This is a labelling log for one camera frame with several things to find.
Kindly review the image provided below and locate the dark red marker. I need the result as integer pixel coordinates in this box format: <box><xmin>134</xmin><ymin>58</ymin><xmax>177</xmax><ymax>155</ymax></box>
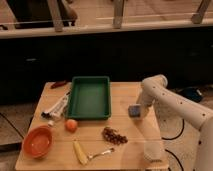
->
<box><xmin>50</xmin><ymin>80</ymin><xmax>68</xmax><ymax>89</ymax></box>

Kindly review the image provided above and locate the blue sponge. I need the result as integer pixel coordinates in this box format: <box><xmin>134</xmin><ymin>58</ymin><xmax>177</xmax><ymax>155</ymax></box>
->
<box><xmin>128</xmin><ymin>105</ymin><xmax>140</xmax><ymax>117</ymax></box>

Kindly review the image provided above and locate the bunch of dark grapes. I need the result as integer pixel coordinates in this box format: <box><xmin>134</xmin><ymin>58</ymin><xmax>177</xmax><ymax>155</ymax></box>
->
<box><xmin>102</xmin><ymin>127</ymin><xmax>128</xmax><ymax>145</ymax></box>

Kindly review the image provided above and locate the green plastic tray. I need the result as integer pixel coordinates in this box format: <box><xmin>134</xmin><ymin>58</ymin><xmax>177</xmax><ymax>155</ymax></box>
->
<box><xmin>66</xmin><ymin>76</ymin><xmax>111</xmax><ymax>120</ymax></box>

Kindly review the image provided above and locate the orange bowl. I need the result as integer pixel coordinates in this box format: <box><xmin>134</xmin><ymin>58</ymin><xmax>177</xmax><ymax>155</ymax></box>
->
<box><xmin>22</xmin><ymin>126</ymin><xmax>53</xmax><ymax>159</ymax></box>

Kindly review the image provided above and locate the wooden table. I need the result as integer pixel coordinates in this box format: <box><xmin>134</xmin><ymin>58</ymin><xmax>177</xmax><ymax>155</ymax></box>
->
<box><xmin>15</xmin><ymin>82</ymin><xmax>168</xmax><ymax>171</ymax></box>

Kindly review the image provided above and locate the white tube with black cap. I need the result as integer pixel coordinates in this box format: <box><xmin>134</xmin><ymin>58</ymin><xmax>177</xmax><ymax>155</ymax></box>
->
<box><xmin>41</xmin><ymin>93</ymin><xmax>69</xmax><ymax>119</ymax></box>

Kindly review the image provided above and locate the white window frame rail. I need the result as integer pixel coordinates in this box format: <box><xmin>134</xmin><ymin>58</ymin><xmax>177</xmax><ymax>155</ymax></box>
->
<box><xmin>0</xmin><ymin>0</ymin><xmax>213</xmax><ymax>40</ymax></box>

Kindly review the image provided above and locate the orange fruit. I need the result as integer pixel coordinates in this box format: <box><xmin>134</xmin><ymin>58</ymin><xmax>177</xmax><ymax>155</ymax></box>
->
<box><xmin>65</xmin><ymin>119</ymin><xmax>78</xmax><ymax>133</ymax></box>

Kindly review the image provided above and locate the black cable on floor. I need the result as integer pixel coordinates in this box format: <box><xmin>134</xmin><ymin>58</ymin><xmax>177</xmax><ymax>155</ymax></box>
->
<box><xmin>161</xmin><ymin>116</ymin><xmax>186</xmax><ymax>171</ymax></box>

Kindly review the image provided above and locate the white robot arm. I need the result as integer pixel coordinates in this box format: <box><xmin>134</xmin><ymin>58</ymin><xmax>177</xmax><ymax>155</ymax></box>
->
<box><xmin>139</xmin><ymin>74</ymin><xmax>213</xmax><ymax>171</ymax></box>

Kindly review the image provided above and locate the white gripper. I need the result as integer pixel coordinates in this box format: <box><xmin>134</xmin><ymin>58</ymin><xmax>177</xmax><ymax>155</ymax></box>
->
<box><xmin>136</xmin><ymin>92</ymin><xmax>154</xmax><ymax>118</ymax></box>

